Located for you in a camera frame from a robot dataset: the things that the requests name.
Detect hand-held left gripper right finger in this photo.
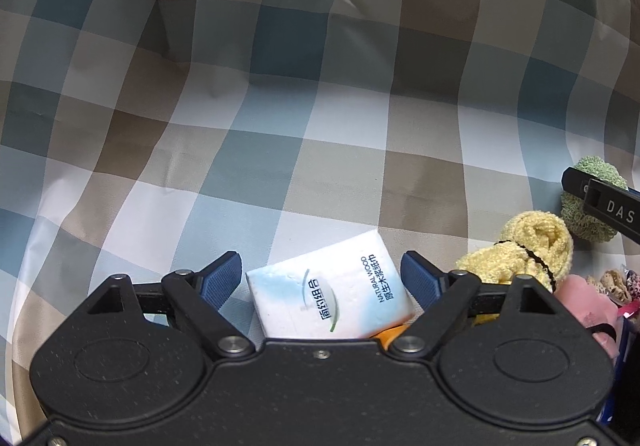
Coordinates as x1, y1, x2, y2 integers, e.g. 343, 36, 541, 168
389, 250, 556, 359

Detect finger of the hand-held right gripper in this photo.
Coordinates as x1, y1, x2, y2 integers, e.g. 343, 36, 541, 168
584, 179, 640, 244
561, 167, 640, 207

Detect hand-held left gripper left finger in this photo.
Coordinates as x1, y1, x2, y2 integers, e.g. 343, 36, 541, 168
87, 251, 256, 359

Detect green towel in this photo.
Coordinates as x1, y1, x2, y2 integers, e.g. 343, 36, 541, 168
560, 156, 630, 243

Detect orange and navy cloth bundle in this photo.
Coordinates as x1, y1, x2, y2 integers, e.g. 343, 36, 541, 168
370, 323, 413, 342

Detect white tissue packet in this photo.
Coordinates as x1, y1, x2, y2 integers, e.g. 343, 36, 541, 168
246, 229, 416, 341

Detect pink plush cloth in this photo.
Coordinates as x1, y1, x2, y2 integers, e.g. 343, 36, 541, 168
552, 274, 623, 357

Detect yellow rolled towel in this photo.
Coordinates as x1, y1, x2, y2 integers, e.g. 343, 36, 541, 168
454, 210, 575, 327

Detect floral patterned cloth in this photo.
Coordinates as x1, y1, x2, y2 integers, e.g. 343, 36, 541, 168
587, 266, 640, 307

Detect checked tablecloth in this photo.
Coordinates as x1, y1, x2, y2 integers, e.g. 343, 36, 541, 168
0, 0, 640, 442

